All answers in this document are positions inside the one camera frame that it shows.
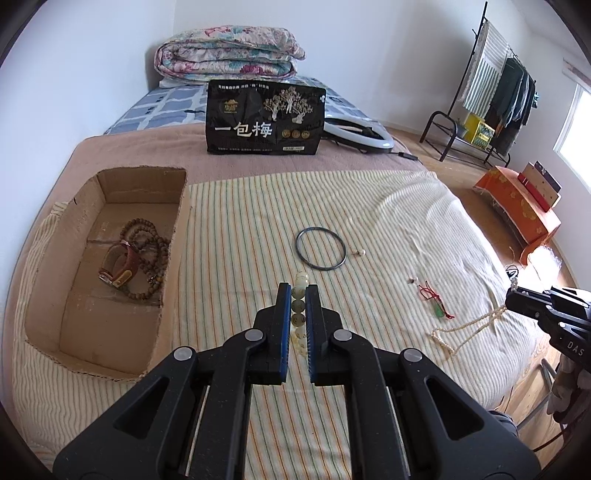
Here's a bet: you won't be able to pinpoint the black snack bag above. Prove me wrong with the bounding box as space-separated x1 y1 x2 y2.
205 80 325 155

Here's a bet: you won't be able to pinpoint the striped hanging towel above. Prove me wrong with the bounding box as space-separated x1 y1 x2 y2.
458 20 510 118

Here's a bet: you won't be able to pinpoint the stacked books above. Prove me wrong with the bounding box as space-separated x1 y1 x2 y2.
518 161 562 212

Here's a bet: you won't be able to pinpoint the yellow green box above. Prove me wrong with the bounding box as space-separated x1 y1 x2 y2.
464 113 495 149

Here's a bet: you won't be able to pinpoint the cream bead bracelet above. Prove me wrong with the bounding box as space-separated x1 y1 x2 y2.
290 271 310 358

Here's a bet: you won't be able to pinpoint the blue checked bed sheet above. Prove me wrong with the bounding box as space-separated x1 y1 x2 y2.
104 75 370 135

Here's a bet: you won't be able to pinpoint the open cardboard box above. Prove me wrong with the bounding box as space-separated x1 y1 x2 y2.
24 166 186 380

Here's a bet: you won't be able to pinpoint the yellow striped towel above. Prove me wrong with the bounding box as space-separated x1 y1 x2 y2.
12 168 540 479

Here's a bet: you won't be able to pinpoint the brown wooden bead necklace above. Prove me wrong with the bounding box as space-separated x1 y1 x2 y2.
120 217 171 303

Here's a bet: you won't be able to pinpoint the folded floral quilt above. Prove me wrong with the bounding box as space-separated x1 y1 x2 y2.
153 25 305 84

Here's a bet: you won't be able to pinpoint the orange patterned box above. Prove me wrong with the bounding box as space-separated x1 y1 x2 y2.
474 167 561 265

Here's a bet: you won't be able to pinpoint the brown leather watch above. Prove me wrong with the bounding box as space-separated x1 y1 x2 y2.
98 240 140 289

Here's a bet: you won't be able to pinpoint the green pendant red cord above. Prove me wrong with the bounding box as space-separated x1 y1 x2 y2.
417 281 456 322

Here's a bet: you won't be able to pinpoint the white ring light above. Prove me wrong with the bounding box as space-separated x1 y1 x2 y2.
324 115 394 153

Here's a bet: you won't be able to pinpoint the pink brown blanket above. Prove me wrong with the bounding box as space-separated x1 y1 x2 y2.
1 124 425 319

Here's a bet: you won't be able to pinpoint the dark hanging clothes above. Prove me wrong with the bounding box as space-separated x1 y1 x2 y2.
485 57 539 157

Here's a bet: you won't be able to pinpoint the black thin bangle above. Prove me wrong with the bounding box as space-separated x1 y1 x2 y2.
294 226 348 272

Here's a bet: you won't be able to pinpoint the black clothes rack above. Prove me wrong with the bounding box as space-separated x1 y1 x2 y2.
420 3 539 167

